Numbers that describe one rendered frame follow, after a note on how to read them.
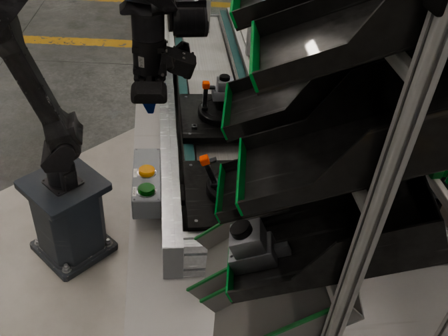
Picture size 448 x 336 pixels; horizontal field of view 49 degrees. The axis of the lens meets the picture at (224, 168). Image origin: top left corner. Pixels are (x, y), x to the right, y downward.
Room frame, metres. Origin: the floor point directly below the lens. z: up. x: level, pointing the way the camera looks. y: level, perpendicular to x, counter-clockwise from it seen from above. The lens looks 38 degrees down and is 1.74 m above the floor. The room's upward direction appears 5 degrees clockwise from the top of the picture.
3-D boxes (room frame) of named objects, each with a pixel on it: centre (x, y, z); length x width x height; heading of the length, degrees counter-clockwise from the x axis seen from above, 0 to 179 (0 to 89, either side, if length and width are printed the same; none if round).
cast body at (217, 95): (1.23, 0.01, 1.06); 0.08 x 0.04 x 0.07; 100
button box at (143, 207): (0.94, 0.19, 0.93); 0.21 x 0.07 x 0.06; 9
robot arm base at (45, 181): (0.76, 0.33, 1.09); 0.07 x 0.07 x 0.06; 50
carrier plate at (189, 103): (1.23, 0.02, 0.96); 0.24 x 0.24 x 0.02; 9
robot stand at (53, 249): (0.77, 0.33, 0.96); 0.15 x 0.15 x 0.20; 50
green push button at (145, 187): (0.87, 0.18, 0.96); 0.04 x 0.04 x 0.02
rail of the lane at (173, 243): (1.14, 0.16, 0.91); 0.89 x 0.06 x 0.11; 9
